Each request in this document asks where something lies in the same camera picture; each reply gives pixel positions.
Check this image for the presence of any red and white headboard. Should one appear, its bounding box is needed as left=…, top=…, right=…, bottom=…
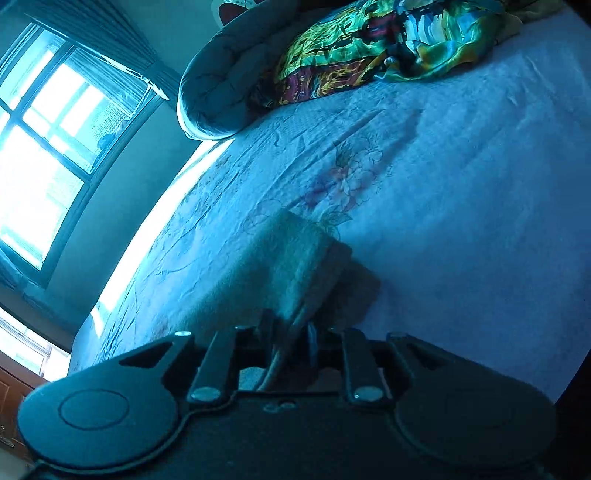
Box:
left=210, top=0, right=254, bottom=25

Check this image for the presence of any brown wooden door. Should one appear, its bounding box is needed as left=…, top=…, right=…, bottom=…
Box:
left=0, top=364, right=48, bottom=462

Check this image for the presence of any colourful patterned pillow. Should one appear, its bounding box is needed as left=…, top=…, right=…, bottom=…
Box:
left=252, top=0, right=550, bottom=110

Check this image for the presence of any large bedroom window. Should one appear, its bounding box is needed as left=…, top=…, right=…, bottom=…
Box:
left=0, top=23, right=163, bottom=288

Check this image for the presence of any bed with floral blue sheet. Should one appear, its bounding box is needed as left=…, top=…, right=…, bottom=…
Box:
left=69, top=14, right=591, bottom=402

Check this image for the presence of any dark pleated curtain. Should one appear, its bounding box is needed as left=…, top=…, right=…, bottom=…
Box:
left=28, top=0, right=186, bottom=100

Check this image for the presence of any hallway window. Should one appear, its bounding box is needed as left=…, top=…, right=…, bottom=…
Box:
left=0, top=307, right=55, bottom=376

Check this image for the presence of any rolled light blue quilt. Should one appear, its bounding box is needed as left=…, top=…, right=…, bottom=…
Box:
left=178, top=0, right=352, bottom=141

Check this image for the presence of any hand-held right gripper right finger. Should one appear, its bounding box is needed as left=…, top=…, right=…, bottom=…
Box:
left=308, top=322, right=446, bottom=407

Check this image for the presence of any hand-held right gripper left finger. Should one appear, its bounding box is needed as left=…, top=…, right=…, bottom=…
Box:
left=119, top=309, right=277, bottom=408

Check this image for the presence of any dark green towel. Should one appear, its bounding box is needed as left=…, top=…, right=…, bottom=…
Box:
left=210, top=210, right=356, bottom=393

